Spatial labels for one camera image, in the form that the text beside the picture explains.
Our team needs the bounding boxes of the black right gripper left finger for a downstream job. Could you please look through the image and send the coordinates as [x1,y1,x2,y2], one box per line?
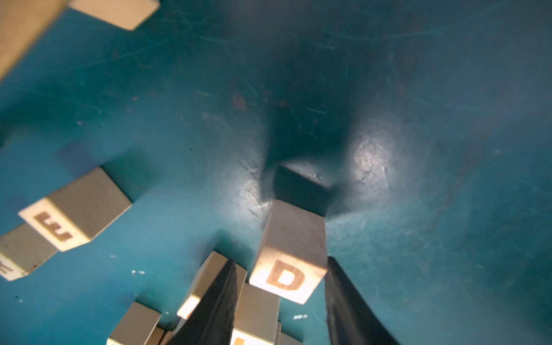
[168,260,237,344]

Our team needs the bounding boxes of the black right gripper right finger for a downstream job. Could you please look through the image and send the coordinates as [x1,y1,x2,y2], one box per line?
[324,257,398,345]

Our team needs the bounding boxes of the wooden block letter D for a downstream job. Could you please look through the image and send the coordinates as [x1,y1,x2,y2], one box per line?
[249,199,328,305]

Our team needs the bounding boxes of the wooden block letter E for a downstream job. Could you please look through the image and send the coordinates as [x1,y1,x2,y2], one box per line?
[18,167,132,252]

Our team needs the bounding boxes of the wooden block letter R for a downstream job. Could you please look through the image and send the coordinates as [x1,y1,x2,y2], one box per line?
[1,223,58,281]

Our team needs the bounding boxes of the wooden block right edge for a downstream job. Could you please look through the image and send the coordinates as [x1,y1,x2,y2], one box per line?
[230,283,280,344]

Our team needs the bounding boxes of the plain wooden block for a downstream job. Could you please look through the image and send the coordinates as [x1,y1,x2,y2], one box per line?
[177,251,228,320]

